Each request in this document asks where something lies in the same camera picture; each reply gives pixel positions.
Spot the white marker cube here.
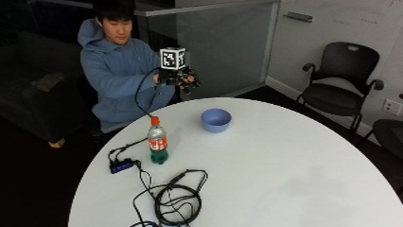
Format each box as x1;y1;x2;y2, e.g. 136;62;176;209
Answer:
158;46;188;71

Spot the glass partition panel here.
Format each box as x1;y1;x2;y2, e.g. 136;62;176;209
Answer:
133;0;282;102

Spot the blue bowl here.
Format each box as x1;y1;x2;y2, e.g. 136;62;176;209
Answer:
200;108;233;134

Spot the the person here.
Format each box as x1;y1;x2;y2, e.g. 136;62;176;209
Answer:
77;0;185;134

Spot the green plastic bottle orange cap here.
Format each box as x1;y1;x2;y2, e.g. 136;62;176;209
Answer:
146;115;170;166

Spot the black USB hub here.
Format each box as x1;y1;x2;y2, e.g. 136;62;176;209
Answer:
108;158;137;175

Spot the black office chair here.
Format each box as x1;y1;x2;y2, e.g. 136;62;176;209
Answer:
295;41;386;143

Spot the dark sofa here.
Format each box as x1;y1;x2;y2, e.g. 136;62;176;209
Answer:
0;30;95;148

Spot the black round side table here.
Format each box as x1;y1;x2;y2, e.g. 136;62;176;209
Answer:
359;118;403;159

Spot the black glove cable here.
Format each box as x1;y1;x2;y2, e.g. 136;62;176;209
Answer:
133;66;162;119

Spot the grey door handle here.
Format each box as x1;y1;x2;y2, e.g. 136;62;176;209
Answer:
282;10;315;24

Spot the coiled black cable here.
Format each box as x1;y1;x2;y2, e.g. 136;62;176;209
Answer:
128;168;210;227

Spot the white wall outlet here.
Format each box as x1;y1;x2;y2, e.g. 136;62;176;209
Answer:
380;98;403;116

